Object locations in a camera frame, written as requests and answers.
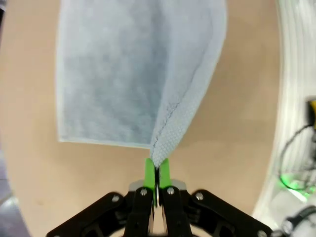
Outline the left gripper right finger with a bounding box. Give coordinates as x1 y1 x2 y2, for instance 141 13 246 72
158 158 274 237

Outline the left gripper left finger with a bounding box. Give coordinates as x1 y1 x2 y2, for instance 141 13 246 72
46 158 156 237

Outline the blue towel with white loop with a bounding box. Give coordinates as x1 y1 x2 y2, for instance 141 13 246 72
56 0 228 165

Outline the yellow black device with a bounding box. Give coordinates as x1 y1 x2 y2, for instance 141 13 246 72
307 98 316 129

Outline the black loose cable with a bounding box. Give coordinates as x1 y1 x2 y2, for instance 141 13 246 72
278 124 313 179

